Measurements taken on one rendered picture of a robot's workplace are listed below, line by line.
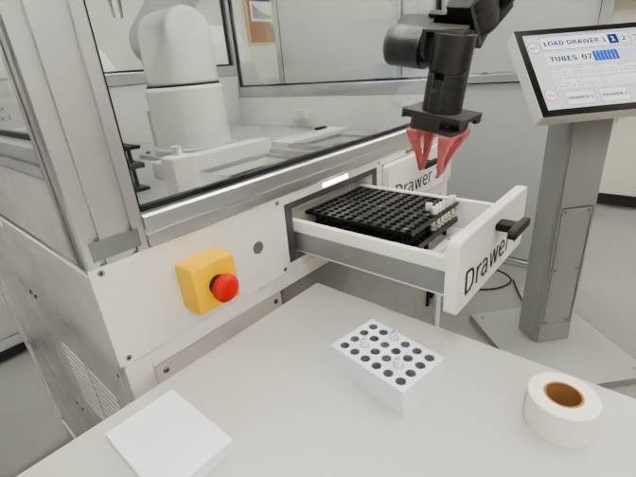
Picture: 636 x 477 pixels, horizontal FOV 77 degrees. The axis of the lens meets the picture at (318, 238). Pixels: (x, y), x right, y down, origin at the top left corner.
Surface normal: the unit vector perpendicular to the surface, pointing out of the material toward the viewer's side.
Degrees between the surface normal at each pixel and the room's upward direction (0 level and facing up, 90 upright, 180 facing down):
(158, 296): 90
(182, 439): 0
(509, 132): 90
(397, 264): 90
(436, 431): 0
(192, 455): 0
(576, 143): 90
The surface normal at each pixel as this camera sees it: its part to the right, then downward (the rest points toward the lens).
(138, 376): 0.76, 0.21
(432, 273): -0.65, 0.35
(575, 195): 0.13, 0.39
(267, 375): -0.07, -0.91
